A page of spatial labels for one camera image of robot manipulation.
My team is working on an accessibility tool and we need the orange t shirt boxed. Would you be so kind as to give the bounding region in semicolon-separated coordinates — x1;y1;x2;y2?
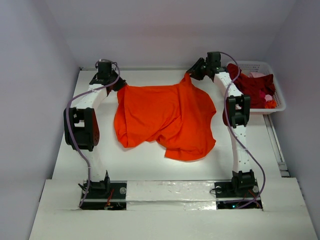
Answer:
114;73;217;162

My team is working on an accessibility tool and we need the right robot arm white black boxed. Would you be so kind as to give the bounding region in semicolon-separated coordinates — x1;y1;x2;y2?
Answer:
187;51;256;198

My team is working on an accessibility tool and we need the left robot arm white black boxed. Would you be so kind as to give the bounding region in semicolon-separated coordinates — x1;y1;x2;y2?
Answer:
63;59;126;198

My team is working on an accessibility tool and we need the pink garment in basket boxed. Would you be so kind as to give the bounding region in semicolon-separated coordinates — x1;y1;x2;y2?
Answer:
248;72;265;78

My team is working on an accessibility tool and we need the dark red t shirt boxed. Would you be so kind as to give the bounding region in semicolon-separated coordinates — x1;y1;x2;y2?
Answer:
233;70;276;109

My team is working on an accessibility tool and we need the white plastic basket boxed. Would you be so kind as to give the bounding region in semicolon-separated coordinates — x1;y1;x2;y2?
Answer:
226;60;286;115

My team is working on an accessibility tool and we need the small orange garment in basket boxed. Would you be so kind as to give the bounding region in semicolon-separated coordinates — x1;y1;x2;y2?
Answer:
264;99;277;109

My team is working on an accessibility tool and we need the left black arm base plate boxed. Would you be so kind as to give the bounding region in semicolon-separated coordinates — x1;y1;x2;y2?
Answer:
80;181;127;211

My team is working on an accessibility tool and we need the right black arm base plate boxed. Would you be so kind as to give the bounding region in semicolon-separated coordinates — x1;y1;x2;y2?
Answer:
209;181;263;210

